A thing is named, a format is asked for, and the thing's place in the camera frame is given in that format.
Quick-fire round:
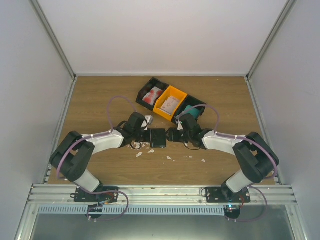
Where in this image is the black leather card holder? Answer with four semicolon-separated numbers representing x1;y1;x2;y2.
150;128;167;148

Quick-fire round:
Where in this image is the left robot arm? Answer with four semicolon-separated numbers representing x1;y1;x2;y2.
49;112;153;202

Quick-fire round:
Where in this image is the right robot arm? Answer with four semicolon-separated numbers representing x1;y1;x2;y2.
166;114;280;203

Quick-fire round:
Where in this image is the teal card stack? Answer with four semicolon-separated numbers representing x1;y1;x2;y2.
183;105;201;120

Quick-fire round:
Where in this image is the white pink card stack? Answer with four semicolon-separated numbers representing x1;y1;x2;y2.
160;96;180;115

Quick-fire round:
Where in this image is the black bin with teal cards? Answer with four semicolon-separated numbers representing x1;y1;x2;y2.
171;94;206;125

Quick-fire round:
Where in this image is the red white card stack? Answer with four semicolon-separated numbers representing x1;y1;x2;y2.
142;87;163;105

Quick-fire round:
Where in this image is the black bin with red cards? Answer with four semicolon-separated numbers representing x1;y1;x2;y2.
136;77;169;111

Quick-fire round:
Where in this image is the yellow plastic bin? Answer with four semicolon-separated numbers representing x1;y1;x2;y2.
153;85;188;121

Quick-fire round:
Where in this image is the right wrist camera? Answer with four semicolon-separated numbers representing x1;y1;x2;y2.
177;120;184;131

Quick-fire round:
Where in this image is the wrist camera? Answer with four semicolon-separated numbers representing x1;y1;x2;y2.
177;120;184;131
141;115;154;129

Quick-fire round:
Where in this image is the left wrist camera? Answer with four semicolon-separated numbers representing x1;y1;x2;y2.
141;115;154;129

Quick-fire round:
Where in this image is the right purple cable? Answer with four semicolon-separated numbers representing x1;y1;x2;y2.
176;104;279;223

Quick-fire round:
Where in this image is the purple cable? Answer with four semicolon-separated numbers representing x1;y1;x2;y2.
56;96;130;223
176;104;279;223

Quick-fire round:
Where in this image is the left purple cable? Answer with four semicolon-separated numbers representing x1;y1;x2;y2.
56;96;130;223

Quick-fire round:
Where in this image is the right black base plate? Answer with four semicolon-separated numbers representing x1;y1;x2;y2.
200;186;251;204

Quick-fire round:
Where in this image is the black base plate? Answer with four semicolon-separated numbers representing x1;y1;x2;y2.
70;186;119;204
200;186;251;204

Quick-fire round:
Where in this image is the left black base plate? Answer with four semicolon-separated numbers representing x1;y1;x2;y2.
70;186;119;204

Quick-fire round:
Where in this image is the aluminium frame post right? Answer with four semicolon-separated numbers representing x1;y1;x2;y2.
245;0;297;82

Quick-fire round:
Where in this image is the aluminium frame post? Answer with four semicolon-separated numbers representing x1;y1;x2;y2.
29;0;77;82
245;0;297;82

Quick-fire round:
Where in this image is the aluminium front rail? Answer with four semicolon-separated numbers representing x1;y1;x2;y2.
28;184;297;205

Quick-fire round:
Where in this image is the grey slotted cable duct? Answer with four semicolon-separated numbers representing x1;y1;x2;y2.
38;204;225;216

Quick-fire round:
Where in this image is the aluminium frame post left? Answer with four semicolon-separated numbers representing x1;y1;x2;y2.
29;0;77;82

